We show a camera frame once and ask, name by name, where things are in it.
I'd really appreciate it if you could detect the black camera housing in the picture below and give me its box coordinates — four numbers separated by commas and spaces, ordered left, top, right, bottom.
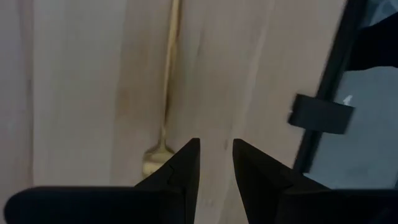
345, 11, 398, 73

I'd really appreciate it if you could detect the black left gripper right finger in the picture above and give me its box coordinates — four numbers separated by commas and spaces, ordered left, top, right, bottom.
232, 138, 398, 224

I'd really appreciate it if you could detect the black aluminium table frame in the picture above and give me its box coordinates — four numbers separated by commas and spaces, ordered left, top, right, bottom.
287, 0, 369, 174

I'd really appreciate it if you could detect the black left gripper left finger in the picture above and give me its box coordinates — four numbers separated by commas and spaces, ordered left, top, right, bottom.
3, 138, 201, 224

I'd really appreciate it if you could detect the gold fork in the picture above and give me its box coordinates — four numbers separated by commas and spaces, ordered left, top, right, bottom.
142, 0, 183, 180

